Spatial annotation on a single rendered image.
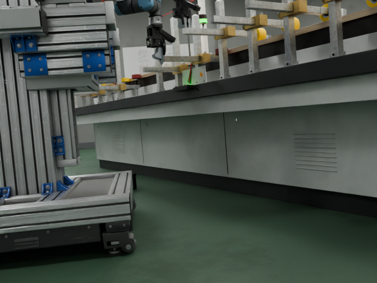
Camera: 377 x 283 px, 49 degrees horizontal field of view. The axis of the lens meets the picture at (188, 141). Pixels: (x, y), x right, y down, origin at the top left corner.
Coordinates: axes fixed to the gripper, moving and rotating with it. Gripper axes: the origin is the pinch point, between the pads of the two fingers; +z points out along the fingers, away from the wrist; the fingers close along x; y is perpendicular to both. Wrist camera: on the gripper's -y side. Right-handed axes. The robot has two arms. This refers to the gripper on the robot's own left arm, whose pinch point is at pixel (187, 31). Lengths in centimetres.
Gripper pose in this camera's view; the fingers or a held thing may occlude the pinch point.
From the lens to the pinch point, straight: 252.0
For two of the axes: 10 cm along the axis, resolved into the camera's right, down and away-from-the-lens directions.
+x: -6.1, 1.1, -7.9
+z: 0.7, 9.9, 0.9
